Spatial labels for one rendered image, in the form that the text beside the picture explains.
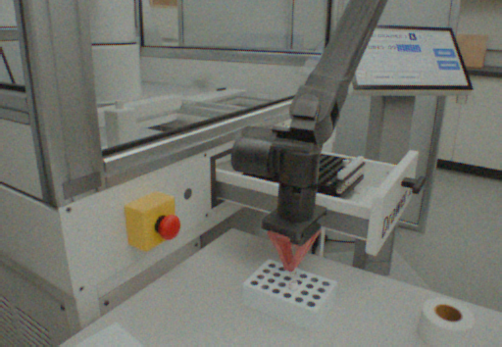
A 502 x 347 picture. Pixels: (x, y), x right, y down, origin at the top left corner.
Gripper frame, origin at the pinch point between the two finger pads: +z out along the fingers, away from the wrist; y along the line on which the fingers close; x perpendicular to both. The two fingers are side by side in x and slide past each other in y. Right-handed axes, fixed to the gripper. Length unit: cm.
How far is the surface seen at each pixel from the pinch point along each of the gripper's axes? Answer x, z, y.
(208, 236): -23.9, 7.1, -8.6
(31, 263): -33.4, 0.3, 24.4
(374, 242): 10.5, -3.6, -8.4
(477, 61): 3, -17, -343
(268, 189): -10.7, -6.8, -10.1
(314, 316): 7.4, 2.0, 6.8
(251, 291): -2.9, 2.2, 7.1
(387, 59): -17, -26, -112
